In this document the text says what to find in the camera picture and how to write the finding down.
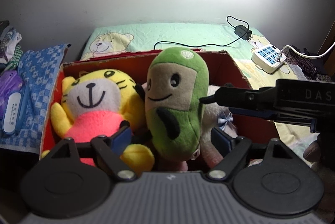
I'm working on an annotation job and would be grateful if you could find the white bunny plush toy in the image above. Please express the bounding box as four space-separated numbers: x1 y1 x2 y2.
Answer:
199 83 239 170

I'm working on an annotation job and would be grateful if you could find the green plush toy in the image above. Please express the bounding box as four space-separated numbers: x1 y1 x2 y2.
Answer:
145 47 209 162

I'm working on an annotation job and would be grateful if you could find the red cardboard box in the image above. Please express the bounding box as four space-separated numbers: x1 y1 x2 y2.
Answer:
49 49 279 143

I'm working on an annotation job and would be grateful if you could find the dark striped clothing pile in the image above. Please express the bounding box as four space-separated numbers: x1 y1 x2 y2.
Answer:
285 49 329 81

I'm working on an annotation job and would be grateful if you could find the yellow tiger plush toy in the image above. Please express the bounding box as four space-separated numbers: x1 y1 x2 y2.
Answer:
41 68 155 172

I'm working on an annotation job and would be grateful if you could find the white blue power strip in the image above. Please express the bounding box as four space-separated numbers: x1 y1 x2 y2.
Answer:
251 44 286 74

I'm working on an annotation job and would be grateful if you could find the black power adapter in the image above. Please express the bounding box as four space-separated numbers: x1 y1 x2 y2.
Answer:
234 25 252 40

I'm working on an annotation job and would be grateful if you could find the white blue case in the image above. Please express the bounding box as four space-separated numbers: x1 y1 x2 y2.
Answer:
2 92 22 135

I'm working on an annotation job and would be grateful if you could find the blue checkered towel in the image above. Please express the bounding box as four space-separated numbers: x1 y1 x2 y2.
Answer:
1 44 70 154

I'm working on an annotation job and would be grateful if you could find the green yellow baby blanket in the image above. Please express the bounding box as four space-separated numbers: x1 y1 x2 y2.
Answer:
79 22 323 162

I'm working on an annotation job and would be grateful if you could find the purple tissue pack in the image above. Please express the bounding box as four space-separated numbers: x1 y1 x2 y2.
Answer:
0 70 24 119

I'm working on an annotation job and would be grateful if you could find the folded clothes pile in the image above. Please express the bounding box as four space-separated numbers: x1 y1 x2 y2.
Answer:
0 20 23 72

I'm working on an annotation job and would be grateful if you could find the white plug and cable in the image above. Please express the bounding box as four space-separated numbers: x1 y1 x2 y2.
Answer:
278 40 335 60

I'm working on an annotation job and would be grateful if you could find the black thin cable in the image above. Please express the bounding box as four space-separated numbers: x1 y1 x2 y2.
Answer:
153 15 249 51

